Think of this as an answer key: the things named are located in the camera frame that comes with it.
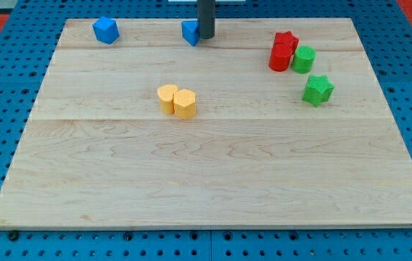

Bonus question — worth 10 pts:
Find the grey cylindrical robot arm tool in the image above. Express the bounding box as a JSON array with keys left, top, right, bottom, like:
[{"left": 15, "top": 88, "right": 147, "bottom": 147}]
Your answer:
[{"left": 197, "top": 0, "right": 215, "bottom": 39}]

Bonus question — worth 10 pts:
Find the green star block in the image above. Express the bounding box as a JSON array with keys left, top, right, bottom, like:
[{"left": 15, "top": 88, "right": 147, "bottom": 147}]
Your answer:
[{"left": 302, "top": 75, "right": 334, "bottom": 107}]

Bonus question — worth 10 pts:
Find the red star block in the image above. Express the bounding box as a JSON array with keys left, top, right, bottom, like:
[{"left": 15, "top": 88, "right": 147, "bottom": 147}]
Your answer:
[{"left": 273, "top": 31, "right": 299, "bottom": 54}]

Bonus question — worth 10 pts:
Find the yellow hexagon block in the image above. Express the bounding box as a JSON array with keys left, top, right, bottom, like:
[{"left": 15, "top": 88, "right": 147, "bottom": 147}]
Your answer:
[{"left": 173, "top": 89, "right": 197, "bottom": 120}]

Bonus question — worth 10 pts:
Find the yellow heart block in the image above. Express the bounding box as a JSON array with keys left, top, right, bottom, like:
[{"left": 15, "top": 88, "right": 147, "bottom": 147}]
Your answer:
[{"left": 157, "top": 84, "right": 178, "bottom": 115}]

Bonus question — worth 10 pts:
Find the light wooden board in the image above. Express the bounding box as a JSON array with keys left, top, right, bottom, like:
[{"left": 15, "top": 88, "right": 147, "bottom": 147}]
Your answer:
[{"left": 0, "top": 18, "right": 412, "bottom": 231}]

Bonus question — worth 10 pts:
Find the blue triangle block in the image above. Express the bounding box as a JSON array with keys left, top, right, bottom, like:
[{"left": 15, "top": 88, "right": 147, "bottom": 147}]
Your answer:
[{"left": 181, "top": 20, "right": 200, "bottom": 46}]

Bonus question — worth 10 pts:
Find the red cylinder block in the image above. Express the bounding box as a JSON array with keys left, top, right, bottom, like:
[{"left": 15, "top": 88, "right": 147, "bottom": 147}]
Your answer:
[{"left": 268, "top": 43, "right": 293, "bottom": 72}]

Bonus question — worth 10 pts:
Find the green cylinder block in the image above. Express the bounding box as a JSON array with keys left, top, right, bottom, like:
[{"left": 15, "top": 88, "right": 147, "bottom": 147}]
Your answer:
[{"left": 291, "top": 46, "right": 316, "bottom": 74}]

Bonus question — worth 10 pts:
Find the blue cube block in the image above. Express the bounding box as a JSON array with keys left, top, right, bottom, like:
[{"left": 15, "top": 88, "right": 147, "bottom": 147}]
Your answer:
[{"left": 92, "top": 17, "right": 120, "bottom": 44}]

